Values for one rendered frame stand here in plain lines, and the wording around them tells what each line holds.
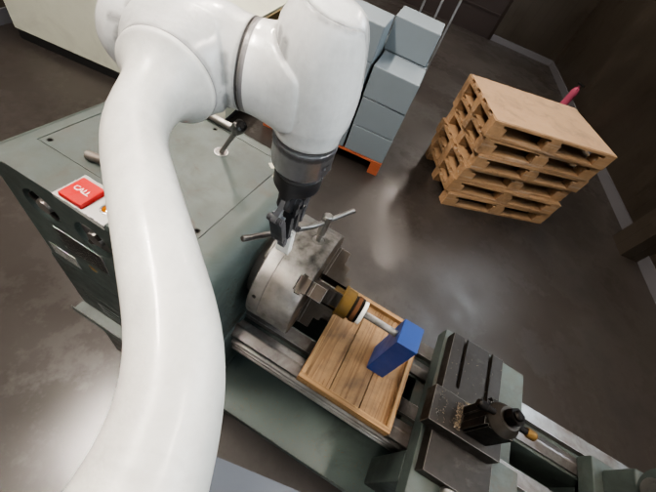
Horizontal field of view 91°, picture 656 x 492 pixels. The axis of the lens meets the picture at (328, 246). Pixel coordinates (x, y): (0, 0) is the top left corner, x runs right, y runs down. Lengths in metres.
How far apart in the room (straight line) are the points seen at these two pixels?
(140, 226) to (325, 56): 0.23
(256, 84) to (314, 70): 0.07
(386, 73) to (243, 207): 2.17
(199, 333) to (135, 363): 0.04
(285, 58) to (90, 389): 1.82
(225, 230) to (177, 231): 0.50
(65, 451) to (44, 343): 0.53
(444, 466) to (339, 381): 0.34
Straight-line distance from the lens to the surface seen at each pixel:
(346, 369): 1.06
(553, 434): 1.44
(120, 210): 0.27
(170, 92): 0.37
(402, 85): 2.81
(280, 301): 0.78
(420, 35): 3.11
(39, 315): 2.22
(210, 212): 0.79
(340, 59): 0.36
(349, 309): 0.87
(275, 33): 0.39
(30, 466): 1.99
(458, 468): 1.06
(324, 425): 1.36
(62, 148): 0.97
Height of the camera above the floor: 1.84
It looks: 50 degrees down
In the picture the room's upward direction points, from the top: 25 degrees clockwise
